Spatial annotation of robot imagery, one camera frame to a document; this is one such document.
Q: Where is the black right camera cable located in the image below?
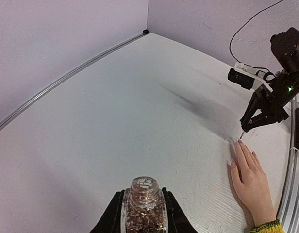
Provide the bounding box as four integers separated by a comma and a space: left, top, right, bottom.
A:
229, 0, 285, 70

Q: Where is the mannequin hand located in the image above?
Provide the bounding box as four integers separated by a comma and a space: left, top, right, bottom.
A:
230, 140, 277, 227

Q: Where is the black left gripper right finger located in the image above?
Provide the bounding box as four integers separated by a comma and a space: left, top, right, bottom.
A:
162, 187, 197, 233

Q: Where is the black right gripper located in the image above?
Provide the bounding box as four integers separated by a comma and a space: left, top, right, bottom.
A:
241, 71, 299, 133

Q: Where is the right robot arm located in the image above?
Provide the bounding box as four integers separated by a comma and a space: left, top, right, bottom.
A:
240, 28, 299, 133

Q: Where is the aluminium front rail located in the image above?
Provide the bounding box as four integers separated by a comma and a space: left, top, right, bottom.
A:
277, 95, 299, 233

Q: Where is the rainbow sleeve forearm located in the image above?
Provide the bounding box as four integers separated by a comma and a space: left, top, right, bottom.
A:
250, 219, 284, 233

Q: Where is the glitter nail polish bottle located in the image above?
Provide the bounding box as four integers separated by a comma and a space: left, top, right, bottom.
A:
120, 176, 168, 233

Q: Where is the aluminium back table rail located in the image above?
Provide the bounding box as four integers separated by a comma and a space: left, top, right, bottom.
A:
0, 29, 150, 131

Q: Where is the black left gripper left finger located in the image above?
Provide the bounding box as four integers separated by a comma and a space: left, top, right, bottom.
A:
90, 190, 124, 233

